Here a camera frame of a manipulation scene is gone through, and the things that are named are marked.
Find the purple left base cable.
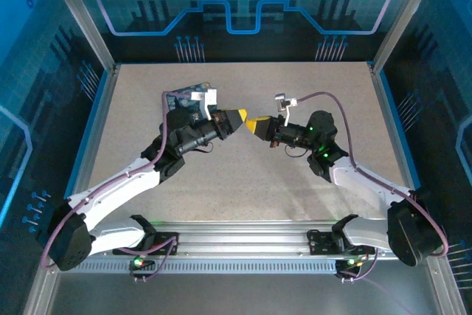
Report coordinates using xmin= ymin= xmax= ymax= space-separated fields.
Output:
xmin=128 ymin=237 xmax=181 ymax=283

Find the slotted grey cable duct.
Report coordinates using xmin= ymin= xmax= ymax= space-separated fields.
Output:
xmin=58 ymin=259 xmax=353 ymax=275

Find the controller board with led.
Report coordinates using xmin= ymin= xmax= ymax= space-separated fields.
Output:
xmin=334 ymin=256 xmax=367 ymax=272
xmin=128 ymin=255 xmax=156 ymax=271

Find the aluminium frame post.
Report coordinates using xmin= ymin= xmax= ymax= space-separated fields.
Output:
xmin=39 ymin=0 xmax=119 ymax=72
xmin=371 ymin=0 xmax=443 ymax=72

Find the left aluminium side rail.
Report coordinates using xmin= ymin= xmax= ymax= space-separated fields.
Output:
xmin=62 ymin=63 xmax=121 ymax=201

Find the right aluminium side rail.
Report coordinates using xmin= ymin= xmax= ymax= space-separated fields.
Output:
xmin=367 ymin=60 xmax=421 ymax=194

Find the aluminium side rail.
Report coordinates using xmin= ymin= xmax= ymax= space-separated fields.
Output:
xmin=367 ymin=60 xmax=421 ymax=194
xmin=62 ymin=63 xmax=121 ymax=201

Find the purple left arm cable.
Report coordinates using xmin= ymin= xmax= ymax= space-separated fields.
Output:
xmin=39 ymin=89 xmax=185 ymax=270

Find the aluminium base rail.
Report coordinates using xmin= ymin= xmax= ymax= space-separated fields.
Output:
xmin=88 ymin=220 xmax=399 ymax=261

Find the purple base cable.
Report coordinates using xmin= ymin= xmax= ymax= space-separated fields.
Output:
xmin=338 ymin=248 xmax=420 ymax=315
xmin=128 ymin=237 xmax=181 ymax=283

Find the right aluminium frame post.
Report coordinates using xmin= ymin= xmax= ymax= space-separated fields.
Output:
xmin=371 ymin=0 xmax=443 ymax=72

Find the left aluminium frame post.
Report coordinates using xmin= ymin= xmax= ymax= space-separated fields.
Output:
xmin=39 ymin=0 xmax=119 ymax=72

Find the starry night print box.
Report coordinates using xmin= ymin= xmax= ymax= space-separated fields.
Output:
xmin=162 ymin=82 xmax=214 ymax=111

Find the right controller board with LED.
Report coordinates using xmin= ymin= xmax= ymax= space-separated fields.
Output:
xmin=334 ymin=256 xmax=367 ymax=272

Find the left controller board with LED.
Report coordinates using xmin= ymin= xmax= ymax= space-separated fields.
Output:
xmin=128 ymin=255 xmax=156 ymax=271

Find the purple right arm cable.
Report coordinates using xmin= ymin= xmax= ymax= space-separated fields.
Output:
xmin=294 ymin=91 xmax=450 ymax=257

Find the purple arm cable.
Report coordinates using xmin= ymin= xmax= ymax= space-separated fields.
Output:
xmin=294 ymin=91 xmax=450 ymax=257
xmin=39 ymin=89 xmax=185 ymax=270

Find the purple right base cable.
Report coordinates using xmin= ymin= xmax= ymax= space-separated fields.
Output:
xmin=338 ymin=248 xmax=420 ymax=315

